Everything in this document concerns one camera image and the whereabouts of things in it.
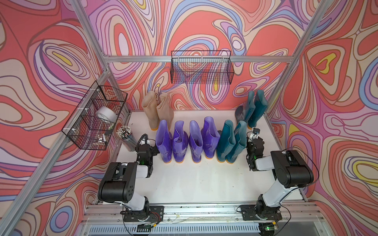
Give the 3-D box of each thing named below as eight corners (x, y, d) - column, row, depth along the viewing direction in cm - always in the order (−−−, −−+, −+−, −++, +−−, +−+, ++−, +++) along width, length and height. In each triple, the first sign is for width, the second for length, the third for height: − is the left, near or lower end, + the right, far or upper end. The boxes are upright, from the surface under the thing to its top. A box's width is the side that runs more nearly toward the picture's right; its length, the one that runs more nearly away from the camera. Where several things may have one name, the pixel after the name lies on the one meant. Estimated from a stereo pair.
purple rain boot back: (205, 162, 93) (209, 139, 73) (199, 142, 103) (201, 117, 83) (214, 160, 94) (220, 137, 74) (207, 141, 104) (212, 115, 83)
